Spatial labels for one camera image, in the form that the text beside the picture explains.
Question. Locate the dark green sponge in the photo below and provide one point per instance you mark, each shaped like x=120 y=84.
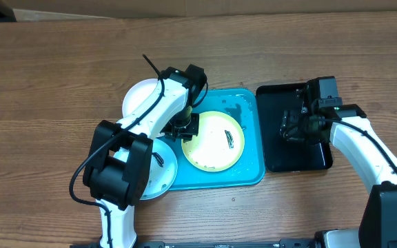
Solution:
x=290 y=127

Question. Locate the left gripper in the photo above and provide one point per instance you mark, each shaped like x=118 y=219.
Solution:
x=187 y=133

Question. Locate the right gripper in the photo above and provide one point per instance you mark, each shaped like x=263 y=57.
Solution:
x=316 y=137

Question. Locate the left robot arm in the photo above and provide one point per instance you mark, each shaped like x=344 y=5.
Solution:
x=117 y=168

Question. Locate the white plate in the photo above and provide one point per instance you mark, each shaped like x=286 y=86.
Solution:
x=138 y=96

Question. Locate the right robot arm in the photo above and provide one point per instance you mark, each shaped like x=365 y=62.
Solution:
x=351 y=133

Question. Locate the yellow green plate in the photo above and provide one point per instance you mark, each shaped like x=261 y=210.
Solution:
x=218 y=145

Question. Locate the black plastic tray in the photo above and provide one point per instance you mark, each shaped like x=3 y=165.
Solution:
x=281 y=155

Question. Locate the teal plastic tray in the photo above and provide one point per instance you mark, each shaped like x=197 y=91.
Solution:
x=240 y=104

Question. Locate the light blue plate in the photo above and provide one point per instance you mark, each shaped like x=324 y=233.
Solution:
x=160 y=172

